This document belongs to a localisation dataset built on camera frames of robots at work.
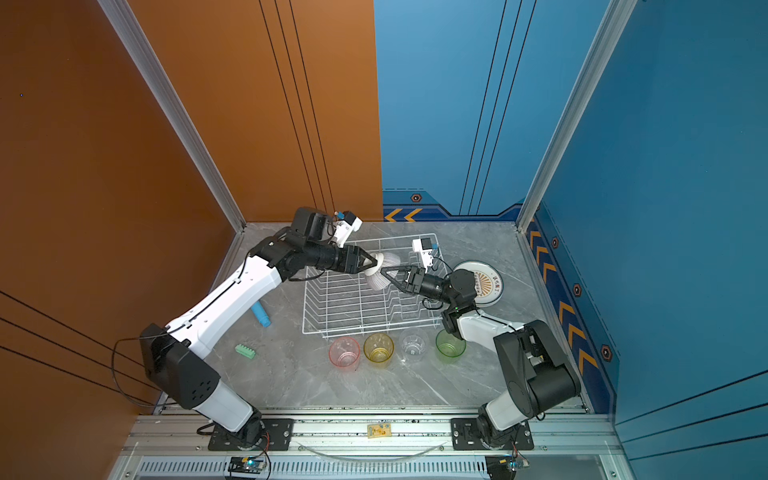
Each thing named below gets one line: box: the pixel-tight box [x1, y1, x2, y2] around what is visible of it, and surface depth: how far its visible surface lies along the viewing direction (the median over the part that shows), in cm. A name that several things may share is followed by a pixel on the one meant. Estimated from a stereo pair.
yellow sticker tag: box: [367, 423, 392, 439], surface depth 75 cm
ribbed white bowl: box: [364, 252, 401, 291], surface depth 74 cm
